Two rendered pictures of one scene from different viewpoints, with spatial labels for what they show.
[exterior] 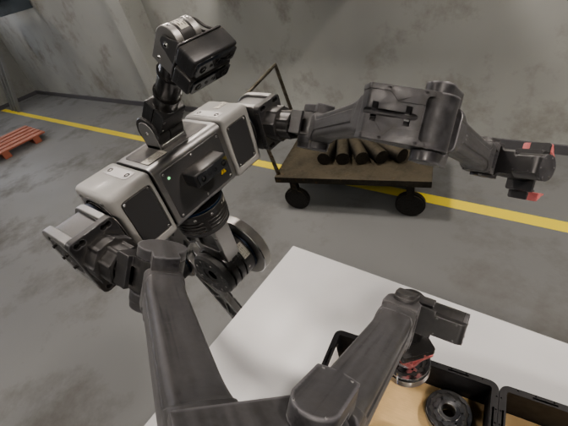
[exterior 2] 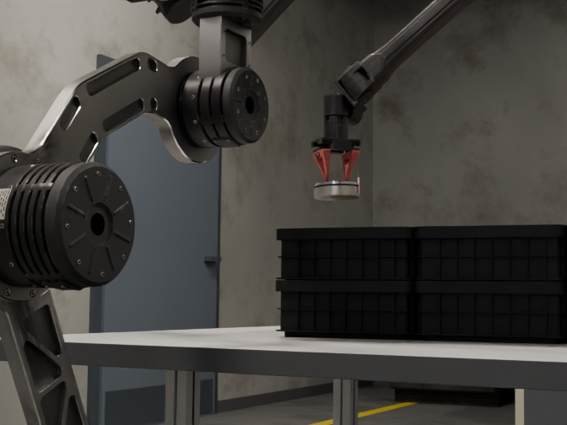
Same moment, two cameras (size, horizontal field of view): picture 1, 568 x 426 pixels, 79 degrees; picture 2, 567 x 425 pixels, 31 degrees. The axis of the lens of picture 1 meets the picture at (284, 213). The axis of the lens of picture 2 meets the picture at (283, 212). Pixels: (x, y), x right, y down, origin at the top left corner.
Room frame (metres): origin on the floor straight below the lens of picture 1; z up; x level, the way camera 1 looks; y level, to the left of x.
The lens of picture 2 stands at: (1.15, 1.99, 0.78)
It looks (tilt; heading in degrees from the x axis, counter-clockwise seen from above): 5 degrees up; 253
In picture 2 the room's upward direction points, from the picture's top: 1 degrees clockwise
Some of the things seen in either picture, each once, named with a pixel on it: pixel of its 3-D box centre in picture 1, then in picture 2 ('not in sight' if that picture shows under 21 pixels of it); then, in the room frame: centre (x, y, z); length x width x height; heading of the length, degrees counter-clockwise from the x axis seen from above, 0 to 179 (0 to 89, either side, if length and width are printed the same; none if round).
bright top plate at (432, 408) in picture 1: (448, 411); not in sight; (0.30, -0.25, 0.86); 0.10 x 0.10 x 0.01
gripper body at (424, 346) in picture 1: (408, 326); (336, 132); (0.36, -0.18, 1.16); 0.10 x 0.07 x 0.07; 1
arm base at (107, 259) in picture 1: (116, 259); not in sight; (0.47, 0.30, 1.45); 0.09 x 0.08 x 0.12; 135
